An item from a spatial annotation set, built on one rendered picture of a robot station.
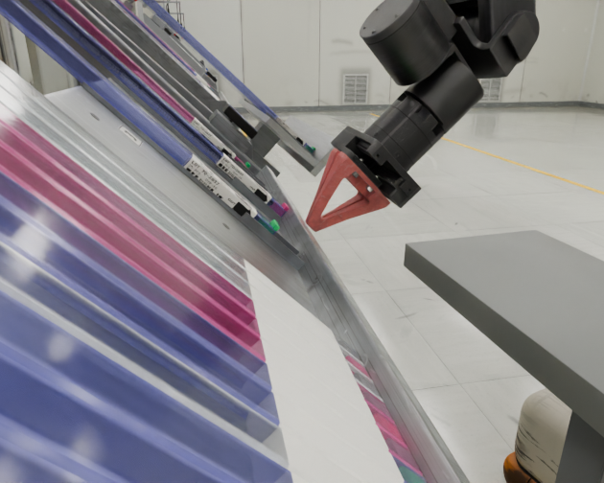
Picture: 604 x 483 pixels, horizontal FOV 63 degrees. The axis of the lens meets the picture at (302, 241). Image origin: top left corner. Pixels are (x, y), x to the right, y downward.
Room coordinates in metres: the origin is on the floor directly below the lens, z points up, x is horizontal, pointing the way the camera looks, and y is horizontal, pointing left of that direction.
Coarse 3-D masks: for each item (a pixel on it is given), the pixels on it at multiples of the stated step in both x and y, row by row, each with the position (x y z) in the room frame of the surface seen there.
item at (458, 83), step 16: (448, 64) 0.47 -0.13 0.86; (464, 64) 0.47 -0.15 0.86; (432, 80) 0.47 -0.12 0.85; (448, 80) 0.47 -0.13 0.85; (464, 80) 0.46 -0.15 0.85; (416, 96) 0.47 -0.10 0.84; (432, 96) 0.46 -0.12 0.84; (448, 96) 0.46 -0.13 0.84; (464, 96) 0.46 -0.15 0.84; (480, 96) 0.48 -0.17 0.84; (432, 112) 0.46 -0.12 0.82; (448, 112) 0.46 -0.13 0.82; (464, 112) 0.47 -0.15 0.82; (432, 128) 0.47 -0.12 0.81; (448, 128) 0.47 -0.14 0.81
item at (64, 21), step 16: (32, 0) 0.42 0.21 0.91; (48, 0) 0.42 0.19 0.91; (48, 16) 0.42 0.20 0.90; (64, 16) 0.42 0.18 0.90; (64, 32) 0.42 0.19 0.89; (80, 32) 0.42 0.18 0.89; (96, 48) 0.43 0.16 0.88; (112, 64) 0.43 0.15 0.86; (128, 80) 0.43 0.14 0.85; (144, 96) 0.43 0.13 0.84; (160, 112) 0.43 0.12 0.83; (176, 112) 0.44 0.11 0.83; (176, 128) 0.44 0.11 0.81; (192, 128) 0.44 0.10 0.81; (208, 144) 0.44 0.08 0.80; (272, 208) 0.45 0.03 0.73
